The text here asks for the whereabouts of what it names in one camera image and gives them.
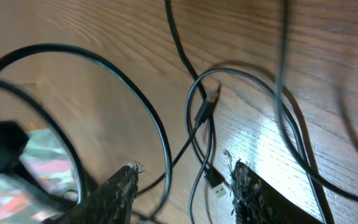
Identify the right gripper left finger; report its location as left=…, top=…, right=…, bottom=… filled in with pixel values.
left=43, top=164, right=139, bottom=224

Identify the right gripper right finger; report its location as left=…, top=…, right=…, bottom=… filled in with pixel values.
left=231, top=161, right=320, bottom=224

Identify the black usb cable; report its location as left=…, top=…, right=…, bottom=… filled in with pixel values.
left=0, top=42, right=222, bottom=224
left=163, top=0, right=358, bottom=224

